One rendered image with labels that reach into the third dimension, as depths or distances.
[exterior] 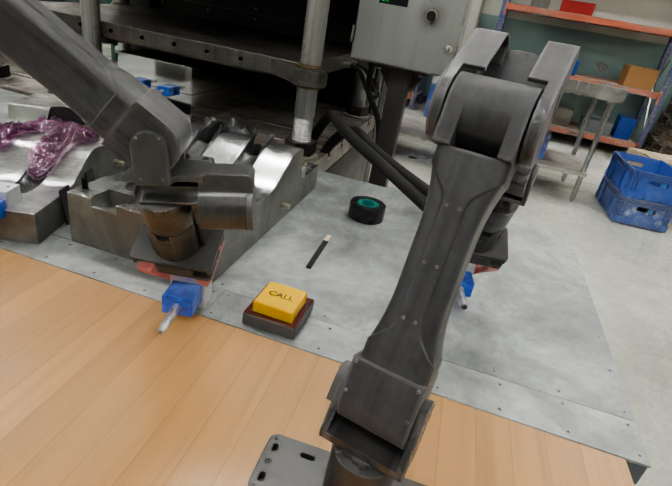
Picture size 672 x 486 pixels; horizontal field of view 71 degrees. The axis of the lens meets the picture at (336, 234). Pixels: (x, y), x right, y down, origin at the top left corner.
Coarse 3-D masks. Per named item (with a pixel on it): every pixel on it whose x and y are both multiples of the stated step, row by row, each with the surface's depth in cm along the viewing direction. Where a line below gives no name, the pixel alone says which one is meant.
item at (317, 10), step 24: (120, 0) 212; (312, 0) 124; (312, 24) 126; (120, 48) 222; (312, 48) 129; (0, 72) 165; (312, 96) 135; (360, 96) 198; (312, 120) 140; (288, 144) 141; (312, 144) 141
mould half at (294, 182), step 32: (192, 128) 101; (224, 160) 94; (288, 160) 95; (96, 192) 77; (128, 192) 79; (256, 192) 89; (288, 192) 99; (96, 224) 76; (128, 224) 74; (256, 224) 86; (128, 256) 77; (224, 256) 77
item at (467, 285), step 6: (474, 264) 83; (468, 270) 83; (474, 270) 83; (468, 276) 82; (462, 282) 80; (468, 282) 80; (462, 288) 79; (468, 288) 80; (462, 294) 78; (468, 294) 80; (462, 300) 76; (462, 306) 76
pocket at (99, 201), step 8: (104, 192) 78; (112, 192) 79; (120, 192) 78; (96, 200) 76; (104, 200) 78; (112, 200) 79; (120, 200) 79; (128, 200) 78; (96, 208) 75; (104, 208) 78; (112, 208) 78
